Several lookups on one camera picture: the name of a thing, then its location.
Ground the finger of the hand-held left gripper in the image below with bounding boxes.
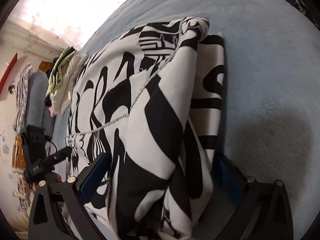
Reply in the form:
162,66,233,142
46,146,73,167

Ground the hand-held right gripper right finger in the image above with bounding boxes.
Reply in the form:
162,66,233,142
212,152,294,240

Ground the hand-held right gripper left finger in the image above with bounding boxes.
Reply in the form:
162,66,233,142
27,152,113,240

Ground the black and white printed jacket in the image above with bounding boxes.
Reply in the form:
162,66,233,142
65,17,225,240

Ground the rolled grey-blue blanket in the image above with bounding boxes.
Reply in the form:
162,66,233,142
25,70,49,128

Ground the folded floral blanket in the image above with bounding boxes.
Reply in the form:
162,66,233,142
13,64,33,133

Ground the folded white puffer jacket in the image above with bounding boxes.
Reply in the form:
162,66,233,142
51,52,89,117

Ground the folded light green jacket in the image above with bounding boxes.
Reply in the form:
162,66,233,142
45,46,78,105

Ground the blue bed blanket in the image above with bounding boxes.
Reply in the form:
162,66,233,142
49,0,320,240

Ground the white floral curtain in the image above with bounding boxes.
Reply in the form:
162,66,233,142
5,0,155,53

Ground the black cable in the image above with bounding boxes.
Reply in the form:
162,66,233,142
45,135,57,155

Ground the red wall shelf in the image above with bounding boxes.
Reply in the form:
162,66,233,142
0,52,18,94

